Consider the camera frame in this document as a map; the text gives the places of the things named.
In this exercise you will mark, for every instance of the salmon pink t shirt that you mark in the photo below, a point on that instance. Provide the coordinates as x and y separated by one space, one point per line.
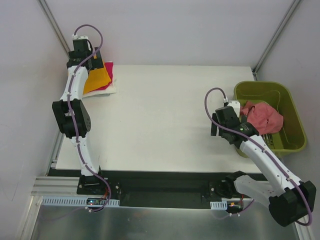
264 118

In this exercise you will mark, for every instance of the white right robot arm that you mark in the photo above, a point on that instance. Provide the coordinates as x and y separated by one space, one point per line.
288 198

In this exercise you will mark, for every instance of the right white cable duct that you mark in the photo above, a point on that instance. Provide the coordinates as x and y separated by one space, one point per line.
219 205

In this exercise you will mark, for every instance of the right aluminium frame post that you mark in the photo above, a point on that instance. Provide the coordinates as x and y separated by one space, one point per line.
293 7

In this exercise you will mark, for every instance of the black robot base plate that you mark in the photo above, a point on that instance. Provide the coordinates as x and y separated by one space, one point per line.
152 189

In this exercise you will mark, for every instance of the orange t shirt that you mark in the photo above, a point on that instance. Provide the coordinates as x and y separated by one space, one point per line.
92 83

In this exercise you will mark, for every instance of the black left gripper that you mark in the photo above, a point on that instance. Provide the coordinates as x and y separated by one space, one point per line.
97 61

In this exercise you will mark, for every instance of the aluminium frame post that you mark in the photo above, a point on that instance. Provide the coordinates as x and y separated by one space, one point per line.
54 26
293 7

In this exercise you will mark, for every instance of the white cable duct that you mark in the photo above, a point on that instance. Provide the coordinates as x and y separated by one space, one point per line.
67 201
219 205

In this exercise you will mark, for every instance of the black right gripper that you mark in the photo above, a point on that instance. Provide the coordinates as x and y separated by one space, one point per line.
214 124

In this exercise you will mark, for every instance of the folded white t shirt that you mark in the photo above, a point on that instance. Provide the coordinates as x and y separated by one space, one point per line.
98 93

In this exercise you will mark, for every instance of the left white cable duct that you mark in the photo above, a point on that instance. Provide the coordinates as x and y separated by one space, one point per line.
67 201

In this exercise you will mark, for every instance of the left aluminium frame post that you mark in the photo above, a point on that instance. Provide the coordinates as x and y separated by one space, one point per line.
54 26

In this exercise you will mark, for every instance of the olive green plastic basket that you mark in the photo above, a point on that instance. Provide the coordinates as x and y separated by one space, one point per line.
291 138

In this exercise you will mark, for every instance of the folded magenta t shirt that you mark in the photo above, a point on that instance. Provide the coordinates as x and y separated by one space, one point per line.
106 78

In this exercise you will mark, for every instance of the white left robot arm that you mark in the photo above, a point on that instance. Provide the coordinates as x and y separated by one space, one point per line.
74 121

